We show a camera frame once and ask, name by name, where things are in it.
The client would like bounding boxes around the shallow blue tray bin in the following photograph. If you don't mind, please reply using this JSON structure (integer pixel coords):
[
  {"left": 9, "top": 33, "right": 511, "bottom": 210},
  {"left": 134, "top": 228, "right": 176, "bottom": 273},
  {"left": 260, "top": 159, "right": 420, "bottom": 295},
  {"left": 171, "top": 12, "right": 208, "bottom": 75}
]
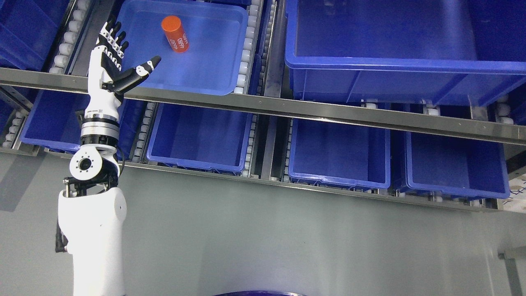
[{"left": 117, "top": 0, "right": 249, "bottom": 95}]

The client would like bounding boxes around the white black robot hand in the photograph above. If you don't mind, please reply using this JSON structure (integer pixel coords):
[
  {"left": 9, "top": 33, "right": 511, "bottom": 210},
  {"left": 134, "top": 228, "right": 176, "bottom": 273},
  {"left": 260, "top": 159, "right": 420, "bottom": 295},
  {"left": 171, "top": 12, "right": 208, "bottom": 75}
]
[{"left": 84, "top": 15, "right": 161, "bottom": 119}]

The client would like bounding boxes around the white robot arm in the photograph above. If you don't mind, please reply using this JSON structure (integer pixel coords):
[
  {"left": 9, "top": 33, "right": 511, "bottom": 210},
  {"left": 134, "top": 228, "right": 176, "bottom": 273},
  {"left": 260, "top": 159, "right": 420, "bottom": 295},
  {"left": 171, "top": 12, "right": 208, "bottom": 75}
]
[{"left": 55, "top": 103, "right": 127, "bottom": 296}]

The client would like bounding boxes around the blue bin lower centre-right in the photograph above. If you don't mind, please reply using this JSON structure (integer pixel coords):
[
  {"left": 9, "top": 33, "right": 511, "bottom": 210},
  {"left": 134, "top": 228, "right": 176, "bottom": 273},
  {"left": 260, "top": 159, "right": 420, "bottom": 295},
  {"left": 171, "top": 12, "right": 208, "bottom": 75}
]
[{"left": 288, "top": 119, "right": 391, "bottom": 191}]

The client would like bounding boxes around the blue bin lower left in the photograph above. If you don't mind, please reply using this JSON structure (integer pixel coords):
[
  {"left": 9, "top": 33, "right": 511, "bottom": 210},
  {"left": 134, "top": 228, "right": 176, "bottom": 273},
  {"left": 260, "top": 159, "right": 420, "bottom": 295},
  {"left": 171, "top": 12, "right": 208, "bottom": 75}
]
[{"left": 21, "top": 90, "right": 146, "bottom": 160}]

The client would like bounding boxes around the large blue storage bin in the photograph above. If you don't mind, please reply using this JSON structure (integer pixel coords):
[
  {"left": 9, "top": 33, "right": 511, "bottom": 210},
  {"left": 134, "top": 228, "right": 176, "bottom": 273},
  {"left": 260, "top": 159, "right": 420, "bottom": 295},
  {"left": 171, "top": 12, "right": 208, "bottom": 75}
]
[{"left": 284, "top": 0, "right": 526, "bottom": 106}]

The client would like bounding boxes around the blue bin lower centre-left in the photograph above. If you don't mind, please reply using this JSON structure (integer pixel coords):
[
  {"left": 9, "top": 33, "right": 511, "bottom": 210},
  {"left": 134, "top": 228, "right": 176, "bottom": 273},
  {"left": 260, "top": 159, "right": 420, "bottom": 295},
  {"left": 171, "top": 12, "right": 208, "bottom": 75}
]
[{"left": 146, "top": 104, "right": 252, "bottom": 176}]

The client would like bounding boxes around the blue bin lower right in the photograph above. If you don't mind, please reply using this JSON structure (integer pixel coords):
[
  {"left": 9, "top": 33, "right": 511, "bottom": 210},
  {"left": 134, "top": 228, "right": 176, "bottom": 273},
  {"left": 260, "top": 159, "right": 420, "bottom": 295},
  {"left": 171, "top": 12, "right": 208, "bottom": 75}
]
[{"left": 391, "top": 132, "right": 510, "bottom": 200}]

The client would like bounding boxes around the blue bin upper left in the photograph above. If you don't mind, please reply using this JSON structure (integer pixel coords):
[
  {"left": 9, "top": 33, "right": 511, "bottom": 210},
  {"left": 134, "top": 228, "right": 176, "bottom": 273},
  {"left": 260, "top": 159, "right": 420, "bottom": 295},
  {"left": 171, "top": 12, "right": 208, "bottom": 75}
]
[{"left": 0, "top": 0, "right": 69, "bottom": 71}]

